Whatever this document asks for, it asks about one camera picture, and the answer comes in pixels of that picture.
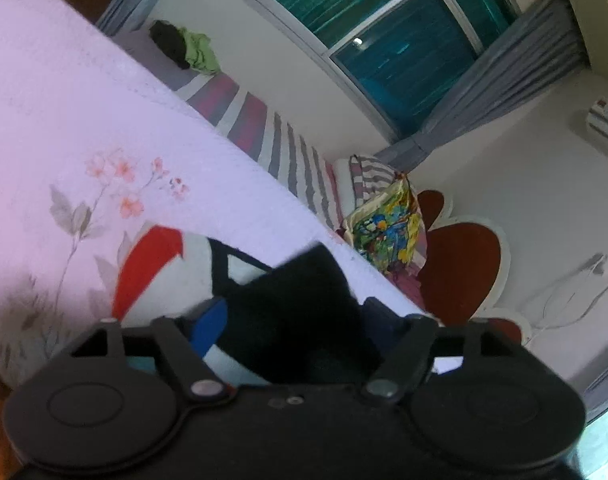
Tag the white wall socket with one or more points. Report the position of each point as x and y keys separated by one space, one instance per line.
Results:
x=597 y=262

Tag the striped knit sweater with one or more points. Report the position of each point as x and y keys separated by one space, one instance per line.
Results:
x=304 y=310

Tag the green cloth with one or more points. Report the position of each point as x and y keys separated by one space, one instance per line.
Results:
x=199 y=50

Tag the bed with pink floral sheet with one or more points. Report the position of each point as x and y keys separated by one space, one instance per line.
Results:
x=84 y=110

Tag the striped pillow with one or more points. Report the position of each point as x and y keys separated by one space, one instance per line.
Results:
x=371 y=172

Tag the maroon striped cloth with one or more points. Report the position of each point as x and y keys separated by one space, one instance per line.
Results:
x=408 y=285

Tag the red and white headboard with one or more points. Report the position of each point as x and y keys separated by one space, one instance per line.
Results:
x=463 y=260

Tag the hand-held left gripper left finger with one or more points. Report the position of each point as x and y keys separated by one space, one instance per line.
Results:
x=209 y=322

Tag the dark cloth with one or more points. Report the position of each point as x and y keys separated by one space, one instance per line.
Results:
x=166 y=42

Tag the bed with striped sheet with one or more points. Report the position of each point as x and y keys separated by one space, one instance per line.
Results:
x=249 y=120

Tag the sliding glass window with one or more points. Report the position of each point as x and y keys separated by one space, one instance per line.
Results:
x=383 y=35

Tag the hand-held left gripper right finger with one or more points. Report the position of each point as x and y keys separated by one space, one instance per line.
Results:
x=383 y=327

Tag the colourful printed bag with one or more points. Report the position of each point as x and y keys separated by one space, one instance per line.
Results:
x=383 y=230

